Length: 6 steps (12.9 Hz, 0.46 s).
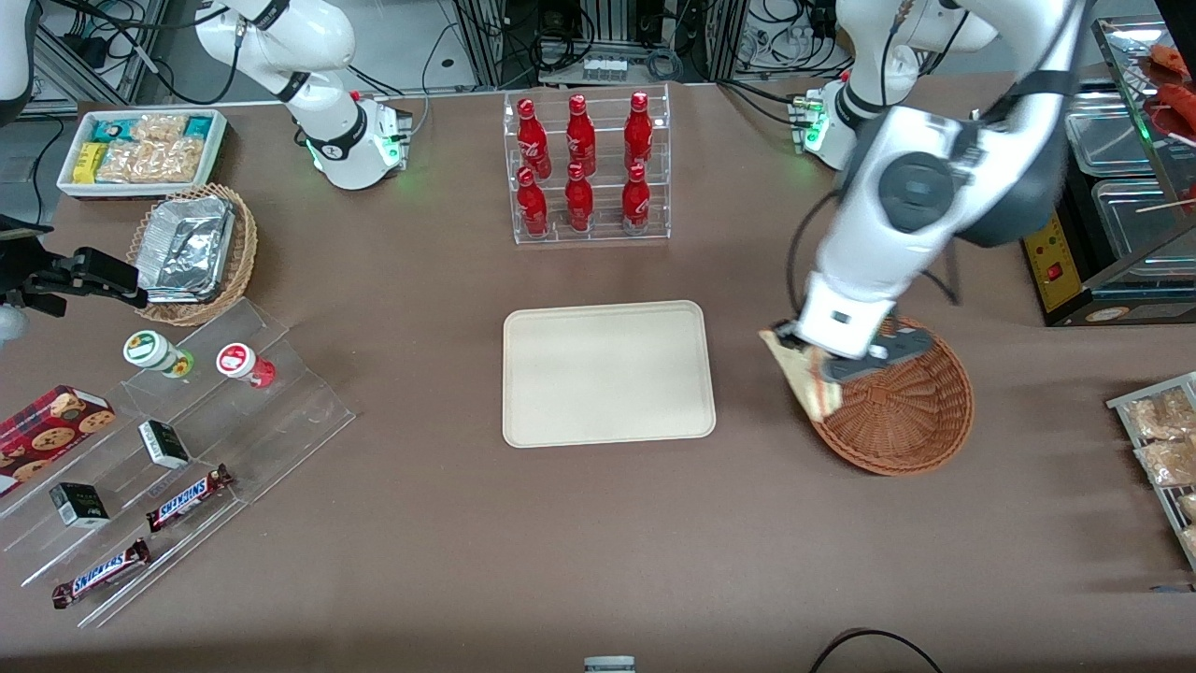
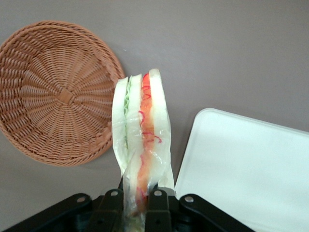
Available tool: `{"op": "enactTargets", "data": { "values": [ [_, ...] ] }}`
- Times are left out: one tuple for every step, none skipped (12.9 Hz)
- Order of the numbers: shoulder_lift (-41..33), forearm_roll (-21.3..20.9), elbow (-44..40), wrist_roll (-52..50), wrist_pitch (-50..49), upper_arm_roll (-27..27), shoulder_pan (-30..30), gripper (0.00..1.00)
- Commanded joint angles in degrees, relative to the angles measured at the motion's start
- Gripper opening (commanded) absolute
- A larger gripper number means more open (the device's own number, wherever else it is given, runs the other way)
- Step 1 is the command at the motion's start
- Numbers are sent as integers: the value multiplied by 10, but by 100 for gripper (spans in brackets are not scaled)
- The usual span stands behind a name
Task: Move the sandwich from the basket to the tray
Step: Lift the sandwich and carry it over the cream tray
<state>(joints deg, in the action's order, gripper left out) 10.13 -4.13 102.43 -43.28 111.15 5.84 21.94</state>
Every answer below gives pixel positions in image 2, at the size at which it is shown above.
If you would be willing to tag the beige rectangular tray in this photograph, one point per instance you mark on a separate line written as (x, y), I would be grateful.
(241, 169)

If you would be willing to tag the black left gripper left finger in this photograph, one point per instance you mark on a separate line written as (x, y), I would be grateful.
(108, 212)

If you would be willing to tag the round brown wicker basket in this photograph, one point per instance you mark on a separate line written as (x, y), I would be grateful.
(55, 96)

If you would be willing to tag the triangle sandwich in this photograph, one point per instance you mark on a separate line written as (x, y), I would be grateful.
(154, 116)

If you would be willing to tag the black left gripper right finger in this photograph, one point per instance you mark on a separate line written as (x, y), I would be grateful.
(158, 212)

